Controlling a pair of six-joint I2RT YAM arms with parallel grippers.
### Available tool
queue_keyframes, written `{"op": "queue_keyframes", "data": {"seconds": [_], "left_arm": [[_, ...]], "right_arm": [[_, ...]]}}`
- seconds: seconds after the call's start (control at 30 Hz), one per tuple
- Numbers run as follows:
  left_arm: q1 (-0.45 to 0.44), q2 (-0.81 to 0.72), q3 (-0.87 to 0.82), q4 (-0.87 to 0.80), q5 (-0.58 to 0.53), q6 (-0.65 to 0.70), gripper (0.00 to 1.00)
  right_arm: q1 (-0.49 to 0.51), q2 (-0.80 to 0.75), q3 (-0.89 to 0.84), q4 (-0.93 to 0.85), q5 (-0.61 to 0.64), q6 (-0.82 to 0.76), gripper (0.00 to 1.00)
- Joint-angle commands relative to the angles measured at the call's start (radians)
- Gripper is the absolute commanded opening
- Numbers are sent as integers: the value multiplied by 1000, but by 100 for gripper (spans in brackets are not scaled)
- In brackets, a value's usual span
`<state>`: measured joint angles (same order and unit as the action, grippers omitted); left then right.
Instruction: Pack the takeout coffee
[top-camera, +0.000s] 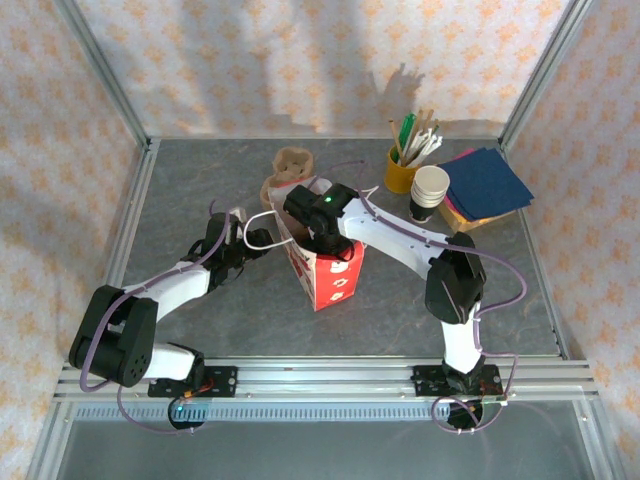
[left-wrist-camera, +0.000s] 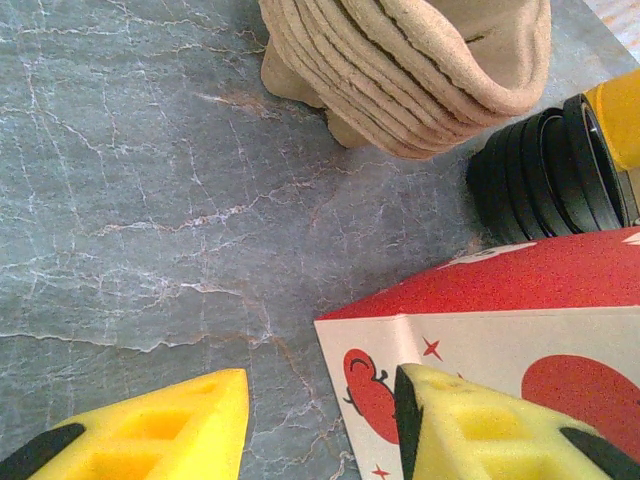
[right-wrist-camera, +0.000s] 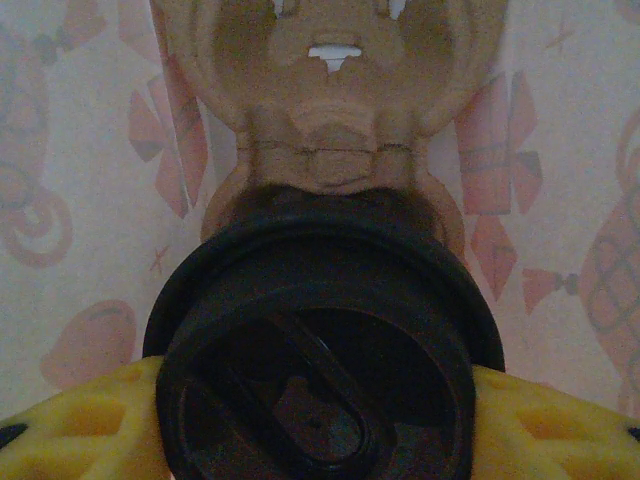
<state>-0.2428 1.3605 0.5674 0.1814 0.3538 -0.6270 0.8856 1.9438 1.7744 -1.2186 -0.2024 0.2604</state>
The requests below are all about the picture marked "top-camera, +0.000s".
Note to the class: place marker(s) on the stack of pulp cup carriers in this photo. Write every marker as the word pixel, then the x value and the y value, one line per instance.
pixel 292 162

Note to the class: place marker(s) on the red and white paper bag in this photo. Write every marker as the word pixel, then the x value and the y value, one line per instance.
pixel 335 285

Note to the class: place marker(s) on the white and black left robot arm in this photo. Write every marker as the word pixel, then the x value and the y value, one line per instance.
pixel 170 287

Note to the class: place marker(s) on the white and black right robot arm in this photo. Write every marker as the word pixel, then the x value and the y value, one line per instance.
pixel 395 245

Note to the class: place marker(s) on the yellow utensil holder cup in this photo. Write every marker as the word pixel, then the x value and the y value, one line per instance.
pixel 397 177

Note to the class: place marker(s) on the wooden stirrer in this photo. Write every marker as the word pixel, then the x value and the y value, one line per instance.
pixel 395 135
pixel 430 120
pixel 421 120

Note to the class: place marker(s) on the stack of paper cups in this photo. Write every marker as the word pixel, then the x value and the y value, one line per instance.
pixel 431 181

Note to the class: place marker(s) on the green straw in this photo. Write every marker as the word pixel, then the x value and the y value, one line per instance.
pixel 410 127

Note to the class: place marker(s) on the tan napkin stack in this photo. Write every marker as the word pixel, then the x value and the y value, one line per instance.
pixel 462 226

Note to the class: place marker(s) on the navy napkin stack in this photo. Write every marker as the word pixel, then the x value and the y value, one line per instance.
pixel 485 180

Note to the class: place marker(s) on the aluminium side table rail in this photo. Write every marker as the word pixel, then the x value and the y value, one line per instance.
pixel 531 235
pixel 131 215

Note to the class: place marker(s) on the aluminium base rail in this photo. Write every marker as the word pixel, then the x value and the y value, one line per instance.
pixel 325 375

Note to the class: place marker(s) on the aluminium corner post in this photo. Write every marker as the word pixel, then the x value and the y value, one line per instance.
pixel 546 65
pixel 102 65

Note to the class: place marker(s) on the aluminium frame leg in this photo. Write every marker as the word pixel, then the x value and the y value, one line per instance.
pixel 598 450
pixel 41 467

